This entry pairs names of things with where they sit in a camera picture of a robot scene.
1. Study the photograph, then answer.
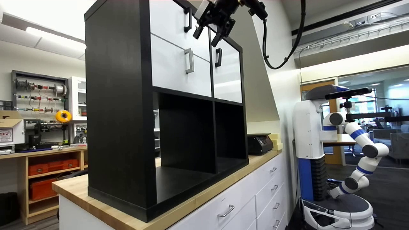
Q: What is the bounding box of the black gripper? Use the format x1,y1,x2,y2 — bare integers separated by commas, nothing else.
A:
193,0,239,47

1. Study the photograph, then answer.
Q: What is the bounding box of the black door handle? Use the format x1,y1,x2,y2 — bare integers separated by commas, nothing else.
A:
215,47,223,67

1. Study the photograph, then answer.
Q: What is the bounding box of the white cabinet door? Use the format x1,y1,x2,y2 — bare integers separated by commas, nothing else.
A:
211,39,242,103

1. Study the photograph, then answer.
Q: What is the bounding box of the white upper left drawer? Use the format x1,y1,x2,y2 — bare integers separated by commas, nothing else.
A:
150,0,210,60

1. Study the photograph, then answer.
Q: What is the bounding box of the white drawer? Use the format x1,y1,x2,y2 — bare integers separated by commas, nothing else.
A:
150,0,210,60
151,34,211,97

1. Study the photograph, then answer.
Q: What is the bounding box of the white lower left drawer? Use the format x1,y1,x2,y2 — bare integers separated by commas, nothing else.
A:
151,34,211,97

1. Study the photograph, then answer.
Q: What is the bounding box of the black device on counter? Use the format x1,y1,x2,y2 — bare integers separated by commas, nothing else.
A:
247,134,274,155

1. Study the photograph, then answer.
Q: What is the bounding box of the blue white mobile robot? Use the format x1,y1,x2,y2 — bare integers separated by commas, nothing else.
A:
293,83,392,230

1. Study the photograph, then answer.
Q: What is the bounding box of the black cube shelf unit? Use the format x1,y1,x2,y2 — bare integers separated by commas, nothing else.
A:
85,0,248,221

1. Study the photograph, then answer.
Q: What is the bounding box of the yellow tape roll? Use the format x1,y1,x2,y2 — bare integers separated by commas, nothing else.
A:
55,109,73,123

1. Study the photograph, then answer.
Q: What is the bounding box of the white cabinet with wood top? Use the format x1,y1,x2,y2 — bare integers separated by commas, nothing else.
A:
53,149,287,230

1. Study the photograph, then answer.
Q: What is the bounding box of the grey tool pegboard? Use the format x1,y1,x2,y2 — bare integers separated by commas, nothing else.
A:
12,70,70,118

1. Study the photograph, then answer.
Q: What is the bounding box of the orange storage bin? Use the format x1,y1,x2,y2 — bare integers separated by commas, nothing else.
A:
29,158,80,175

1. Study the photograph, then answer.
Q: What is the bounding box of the wooden workbench with shelves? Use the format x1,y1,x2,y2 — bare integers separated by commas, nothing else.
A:
0,146,87,224

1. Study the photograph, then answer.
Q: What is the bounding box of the cardboard box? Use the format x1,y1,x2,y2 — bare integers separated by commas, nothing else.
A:
0,109,26,146

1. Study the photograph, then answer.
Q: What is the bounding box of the black upper drawer handle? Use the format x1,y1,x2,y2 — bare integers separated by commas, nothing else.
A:
183,6,192,33

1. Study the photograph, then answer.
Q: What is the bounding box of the silver lower drawer handle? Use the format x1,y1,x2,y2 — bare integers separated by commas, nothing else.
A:
185,48,195,74

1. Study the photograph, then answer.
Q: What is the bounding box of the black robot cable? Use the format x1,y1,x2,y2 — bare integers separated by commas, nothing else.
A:
242,0,309,71

